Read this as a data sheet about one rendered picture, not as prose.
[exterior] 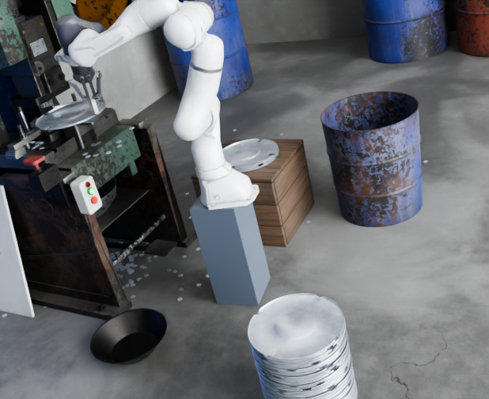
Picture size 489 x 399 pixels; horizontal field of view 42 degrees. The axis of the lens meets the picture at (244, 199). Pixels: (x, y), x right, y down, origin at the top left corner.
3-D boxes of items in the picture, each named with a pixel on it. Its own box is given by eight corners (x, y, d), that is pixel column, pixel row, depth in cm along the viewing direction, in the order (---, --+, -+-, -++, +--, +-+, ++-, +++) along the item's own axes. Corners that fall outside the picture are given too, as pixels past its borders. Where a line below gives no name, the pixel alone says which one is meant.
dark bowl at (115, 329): (186, 328, 248) (181, 314, 245) (141, 384, 227) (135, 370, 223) (127, 316, 264) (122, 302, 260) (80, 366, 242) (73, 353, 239)
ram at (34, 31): (74, 82, 258) (48, 9, 244) (49, 96, 247) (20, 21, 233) (44, 83, 267) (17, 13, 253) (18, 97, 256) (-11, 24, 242)
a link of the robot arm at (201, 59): (227, 66, 217) (236, 16, 206) (206, 83, 204) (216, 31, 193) (177, 47, 221) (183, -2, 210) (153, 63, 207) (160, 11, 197)
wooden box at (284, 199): (315, 203, 311) (303, 138, 295) (286, 247, 283) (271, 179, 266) (242, 199, 330) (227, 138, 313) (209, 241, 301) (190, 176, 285)
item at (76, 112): (20, 130, 255) (20, 127, 255) (70, 100, 276) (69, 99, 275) (73, 131, 240) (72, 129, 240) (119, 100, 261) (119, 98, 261)
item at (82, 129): (123, 137, 260) (113, 106, 254) (102, 153, 250) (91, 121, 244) (79, 135, 273) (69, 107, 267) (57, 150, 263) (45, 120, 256)
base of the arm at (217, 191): (263, 183, 242) (256, 150, 236) (249, 209, 227) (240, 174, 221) (210, 184, 251) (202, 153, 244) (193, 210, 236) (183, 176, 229)
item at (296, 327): (282, 286, 208) (282, 284, 208) (361, 308, 191) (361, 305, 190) (229, 343, 189) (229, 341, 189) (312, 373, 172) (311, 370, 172)
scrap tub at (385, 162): (437, 185, 301) (430, 89, 279) (412, 233, 271) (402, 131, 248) (354, 180, 323) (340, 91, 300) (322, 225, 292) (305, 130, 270)
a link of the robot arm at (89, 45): (145, -10, 212) (79, 21, 228) (124, 20, 200) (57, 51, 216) (163, 17, 218) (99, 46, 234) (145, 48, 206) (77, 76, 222)
